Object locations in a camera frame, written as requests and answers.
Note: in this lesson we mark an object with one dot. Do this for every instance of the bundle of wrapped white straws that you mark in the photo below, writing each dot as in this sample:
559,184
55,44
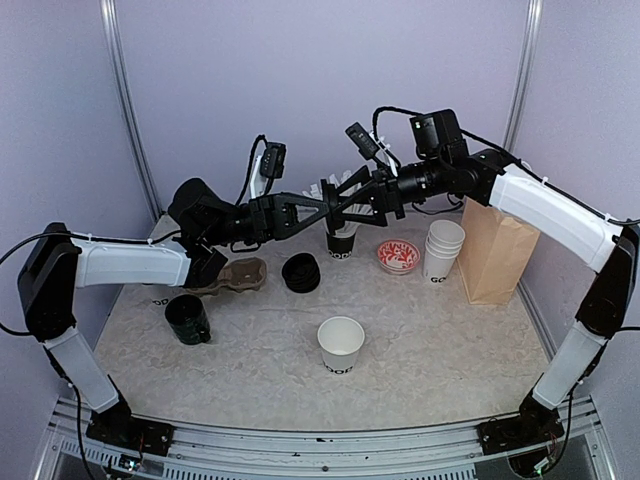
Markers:
315,191

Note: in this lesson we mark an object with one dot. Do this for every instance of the stack of black lids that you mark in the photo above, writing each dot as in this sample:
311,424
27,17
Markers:
301,273

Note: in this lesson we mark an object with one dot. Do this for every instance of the brown paper bag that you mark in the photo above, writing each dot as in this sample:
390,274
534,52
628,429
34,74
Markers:
494,255

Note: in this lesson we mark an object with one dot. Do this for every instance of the red patterned bowl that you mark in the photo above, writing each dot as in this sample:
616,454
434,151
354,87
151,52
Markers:
398,257

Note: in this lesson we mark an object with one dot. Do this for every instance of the left aluminium post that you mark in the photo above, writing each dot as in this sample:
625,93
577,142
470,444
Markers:
108,10

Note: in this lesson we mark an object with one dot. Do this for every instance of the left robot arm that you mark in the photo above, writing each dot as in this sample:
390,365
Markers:
63,261

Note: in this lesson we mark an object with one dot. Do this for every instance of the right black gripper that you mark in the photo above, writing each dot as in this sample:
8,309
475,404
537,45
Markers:
384,195

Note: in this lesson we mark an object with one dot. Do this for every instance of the stack of white paper cups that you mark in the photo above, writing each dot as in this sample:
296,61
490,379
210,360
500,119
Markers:
443,244

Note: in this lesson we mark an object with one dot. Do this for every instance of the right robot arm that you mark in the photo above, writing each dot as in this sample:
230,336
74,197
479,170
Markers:
495,178

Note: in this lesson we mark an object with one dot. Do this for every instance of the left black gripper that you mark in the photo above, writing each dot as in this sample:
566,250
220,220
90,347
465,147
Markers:
272,219

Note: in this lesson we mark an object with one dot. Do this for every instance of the aluminium front rail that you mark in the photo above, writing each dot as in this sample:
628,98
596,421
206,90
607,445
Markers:
446,451

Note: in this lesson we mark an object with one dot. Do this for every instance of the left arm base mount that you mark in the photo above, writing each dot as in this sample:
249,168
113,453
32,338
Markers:
136,434

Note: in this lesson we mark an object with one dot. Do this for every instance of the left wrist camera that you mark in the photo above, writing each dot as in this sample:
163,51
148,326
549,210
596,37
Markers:
266,165

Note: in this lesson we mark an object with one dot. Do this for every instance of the cardboard cup carrier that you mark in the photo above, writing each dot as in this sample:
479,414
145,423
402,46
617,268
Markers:
238,276

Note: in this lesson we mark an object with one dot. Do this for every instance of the aluminium post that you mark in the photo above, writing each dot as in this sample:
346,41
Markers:
525,68
108,10

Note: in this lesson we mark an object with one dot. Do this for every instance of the right aluminium post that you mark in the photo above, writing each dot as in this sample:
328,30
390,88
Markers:
525,68

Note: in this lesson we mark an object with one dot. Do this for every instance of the black cup holding straws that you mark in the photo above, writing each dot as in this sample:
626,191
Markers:
340,245

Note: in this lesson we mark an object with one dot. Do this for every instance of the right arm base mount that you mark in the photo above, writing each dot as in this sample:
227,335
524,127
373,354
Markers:
522,430

